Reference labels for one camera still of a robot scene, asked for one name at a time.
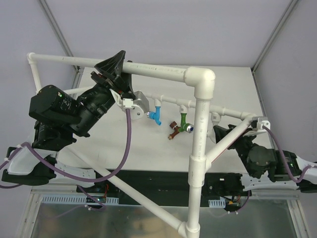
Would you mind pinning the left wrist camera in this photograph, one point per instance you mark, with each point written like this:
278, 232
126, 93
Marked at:
138, 107

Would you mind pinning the aluminium frame post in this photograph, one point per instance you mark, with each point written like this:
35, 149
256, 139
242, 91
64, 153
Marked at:
55, 27
290, 8

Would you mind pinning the brown water faucet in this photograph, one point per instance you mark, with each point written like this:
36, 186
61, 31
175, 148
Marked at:
176, 129

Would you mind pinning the white water faucet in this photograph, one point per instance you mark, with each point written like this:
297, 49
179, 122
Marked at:
213, 134

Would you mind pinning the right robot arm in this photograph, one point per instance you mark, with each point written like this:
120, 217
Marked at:
266, 169

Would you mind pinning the right aluminium frame post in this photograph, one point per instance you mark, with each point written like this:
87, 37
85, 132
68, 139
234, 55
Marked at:
290, 8

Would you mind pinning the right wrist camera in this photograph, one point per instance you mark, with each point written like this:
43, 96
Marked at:
257, 126

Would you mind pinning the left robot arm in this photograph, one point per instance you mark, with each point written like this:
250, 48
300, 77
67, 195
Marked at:
60, 119

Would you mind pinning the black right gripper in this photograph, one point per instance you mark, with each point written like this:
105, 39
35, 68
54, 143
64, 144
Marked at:
237, 143

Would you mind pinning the blue water faucet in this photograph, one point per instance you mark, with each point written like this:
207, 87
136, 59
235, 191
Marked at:
155, 115

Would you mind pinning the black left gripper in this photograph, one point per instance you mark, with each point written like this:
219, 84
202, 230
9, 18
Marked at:
109, 80

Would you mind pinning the right white cable duct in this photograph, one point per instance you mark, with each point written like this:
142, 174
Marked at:
217, 203

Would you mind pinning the white PVC pipe frame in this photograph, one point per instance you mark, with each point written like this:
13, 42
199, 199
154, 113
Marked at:
203, 82

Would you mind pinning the white cable duct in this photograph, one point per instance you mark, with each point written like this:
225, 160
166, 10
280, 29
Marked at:
217, 203
77, 199

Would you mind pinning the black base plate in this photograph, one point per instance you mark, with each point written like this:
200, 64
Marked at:
171, 188

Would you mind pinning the left aluminium frame post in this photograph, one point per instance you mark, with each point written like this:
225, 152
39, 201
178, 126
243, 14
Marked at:
55, 27

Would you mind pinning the left white cable duct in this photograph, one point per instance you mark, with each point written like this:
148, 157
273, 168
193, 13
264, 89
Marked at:
77, 199

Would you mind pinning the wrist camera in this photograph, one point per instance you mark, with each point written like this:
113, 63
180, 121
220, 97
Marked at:
138, 107
257, 126

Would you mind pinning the green water faucet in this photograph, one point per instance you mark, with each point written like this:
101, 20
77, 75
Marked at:
184, 126

